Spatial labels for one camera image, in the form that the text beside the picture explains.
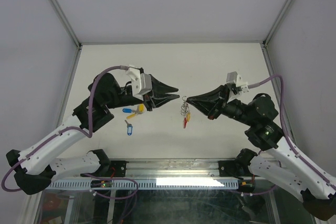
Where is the right aluminium frame post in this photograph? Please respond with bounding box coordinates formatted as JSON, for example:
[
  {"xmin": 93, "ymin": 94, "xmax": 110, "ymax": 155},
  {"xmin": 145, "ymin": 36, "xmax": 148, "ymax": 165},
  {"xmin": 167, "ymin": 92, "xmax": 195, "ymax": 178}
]
[{"xmin": 262, "ymin": 0, "xmax": 295, "ymax": 47}]

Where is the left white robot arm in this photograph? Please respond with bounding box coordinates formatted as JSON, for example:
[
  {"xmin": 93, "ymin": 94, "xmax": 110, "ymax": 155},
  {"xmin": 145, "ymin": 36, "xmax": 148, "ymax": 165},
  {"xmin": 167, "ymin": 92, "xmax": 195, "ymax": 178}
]
[{"xmin": 6, "ymin": 68, "xmax": 180, "ymax": 195}]

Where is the blue tag key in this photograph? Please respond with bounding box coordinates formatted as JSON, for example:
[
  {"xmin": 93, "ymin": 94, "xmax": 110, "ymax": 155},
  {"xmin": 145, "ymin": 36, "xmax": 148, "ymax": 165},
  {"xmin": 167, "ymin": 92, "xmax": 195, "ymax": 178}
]
[
  {"xmin": 122, "ymin": 108, "xmax": 133, "ymax": 113},
  {"xmin": 124, "ymin": 120, "xmax": 133, "ymax": 136}
]

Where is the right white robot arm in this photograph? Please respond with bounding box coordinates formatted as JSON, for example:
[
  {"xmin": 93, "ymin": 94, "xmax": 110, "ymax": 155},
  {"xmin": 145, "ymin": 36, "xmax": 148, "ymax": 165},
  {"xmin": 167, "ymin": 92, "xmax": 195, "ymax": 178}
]
[{"xmin": 186, "ymin": 84, "xmax": 335, "ymax": 221}]

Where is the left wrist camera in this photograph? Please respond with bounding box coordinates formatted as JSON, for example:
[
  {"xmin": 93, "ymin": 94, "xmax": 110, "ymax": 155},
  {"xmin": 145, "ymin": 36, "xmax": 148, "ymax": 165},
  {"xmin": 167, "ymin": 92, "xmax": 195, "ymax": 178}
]
[{"xmin": 125, "ymin": 66, "xmax": 152, "ymax": 101}]

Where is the yellow tag key flat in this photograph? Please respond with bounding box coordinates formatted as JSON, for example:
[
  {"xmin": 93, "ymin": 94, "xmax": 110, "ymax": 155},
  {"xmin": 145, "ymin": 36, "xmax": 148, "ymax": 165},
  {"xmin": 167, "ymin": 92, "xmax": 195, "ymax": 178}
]
[{"xmin": 126, "ymin": 113, "xmax": 137, "ymax": 120}]

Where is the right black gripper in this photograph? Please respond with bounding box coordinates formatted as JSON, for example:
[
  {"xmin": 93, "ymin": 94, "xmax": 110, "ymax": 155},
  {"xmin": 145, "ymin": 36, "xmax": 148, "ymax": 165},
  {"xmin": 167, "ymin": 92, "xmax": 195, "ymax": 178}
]
[{"xmin": 186, "ymin": 84, "xmax": 255, "ymax": 127}]

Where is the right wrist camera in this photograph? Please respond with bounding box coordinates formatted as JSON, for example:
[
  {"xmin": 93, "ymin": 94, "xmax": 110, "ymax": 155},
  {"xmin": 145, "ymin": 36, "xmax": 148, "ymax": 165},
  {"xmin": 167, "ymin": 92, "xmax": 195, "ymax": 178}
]
[{"xmin": 226, "ymin": 71, "xmax": 249, "ymax": 95}]

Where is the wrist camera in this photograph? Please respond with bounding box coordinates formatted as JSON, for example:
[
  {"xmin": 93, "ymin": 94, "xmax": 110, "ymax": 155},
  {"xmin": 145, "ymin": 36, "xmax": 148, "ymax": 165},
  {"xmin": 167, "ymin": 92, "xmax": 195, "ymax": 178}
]
[
  {"xmin": 226, "ymin": 71, "xmax": 249, "ymax": 95},
  {"xmin": 125, "ymin": 66, "xmax": 152, "ymax": 101}
]

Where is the yellow tag key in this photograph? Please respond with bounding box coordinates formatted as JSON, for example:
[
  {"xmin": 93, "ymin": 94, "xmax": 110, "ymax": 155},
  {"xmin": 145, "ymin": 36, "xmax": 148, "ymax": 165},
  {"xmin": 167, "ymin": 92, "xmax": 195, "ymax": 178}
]
[
  {"xmin": 186, "ymin": 112, "xmax": 191, "ymax": 122},
  {"xmin": 126, "ymin": 113, "xmax": 137, "ymax": 120},
  {"xmin": 133, "ymin": 104, "xmax": 144, "ymax": 114}
]

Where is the blue tag key lower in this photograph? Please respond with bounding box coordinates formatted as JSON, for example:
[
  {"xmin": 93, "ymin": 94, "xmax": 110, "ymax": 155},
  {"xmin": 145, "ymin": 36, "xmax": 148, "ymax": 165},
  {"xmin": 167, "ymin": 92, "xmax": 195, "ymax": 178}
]
[{"xmin": 124, "ymin": 120, "xmax": 133, "ymax": 136}]

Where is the aluminium front rail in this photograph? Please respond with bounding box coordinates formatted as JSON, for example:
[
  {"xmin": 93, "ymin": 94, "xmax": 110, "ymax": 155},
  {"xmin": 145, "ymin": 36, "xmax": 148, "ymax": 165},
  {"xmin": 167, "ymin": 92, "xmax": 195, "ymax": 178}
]
[{"xmin": 33, "ymin": 157, "xmax": 314, "ymax": 180}]

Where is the left aluminium frame post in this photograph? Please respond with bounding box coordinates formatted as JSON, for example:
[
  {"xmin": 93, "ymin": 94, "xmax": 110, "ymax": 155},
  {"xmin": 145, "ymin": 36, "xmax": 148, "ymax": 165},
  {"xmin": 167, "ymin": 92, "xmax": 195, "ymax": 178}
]
[{"xmin": 48, "ymin": 0, "xmax": 82, "ymax": 49}]

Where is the red handled metal keyring holder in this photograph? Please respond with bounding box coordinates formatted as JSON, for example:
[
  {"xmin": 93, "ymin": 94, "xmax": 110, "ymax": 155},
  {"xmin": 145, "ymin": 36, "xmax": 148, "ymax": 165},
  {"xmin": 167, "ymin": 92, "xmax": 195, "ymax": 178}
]
[{"xmin": 180, "ymin": 96, "xmax": 190, "ymax": 129}]

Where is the slotted cable duct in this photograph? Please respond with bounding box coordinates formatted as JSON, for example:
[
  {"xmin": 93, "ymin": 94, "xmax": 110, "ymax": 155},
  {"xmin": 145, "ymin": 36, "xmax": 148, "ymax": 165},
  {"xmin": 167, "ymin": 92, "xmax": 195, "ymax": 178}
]
[{"xmin": 47, "ymin": 177, "xmax": 239, "ymax": 191}]

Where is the blue tag key upper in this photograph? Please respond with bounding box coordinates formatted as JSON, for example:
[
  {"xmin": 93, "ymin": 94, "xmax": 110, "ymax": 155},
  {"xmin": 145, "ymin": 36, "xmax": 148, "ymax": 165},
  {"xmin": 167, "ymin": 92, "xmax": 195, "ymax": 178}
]
[{"xmin": 122, "ymin": 108, "xmax": 133, "ymax": 113}]

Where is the aluminium frame post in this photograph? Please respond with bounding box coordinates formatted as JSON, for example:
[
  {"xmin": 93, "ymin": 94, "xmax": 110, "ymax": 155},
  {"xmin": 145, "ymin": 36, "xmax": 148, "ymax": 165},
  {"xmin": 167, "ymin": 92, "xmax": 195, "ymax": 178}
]
[
  {"xmin": 262, "ymin": 0, "xmax": 295, "ymax": 47},
  {"xmin": 48, "ymin": 0, "xmax": 82, "ymax": 49}
]

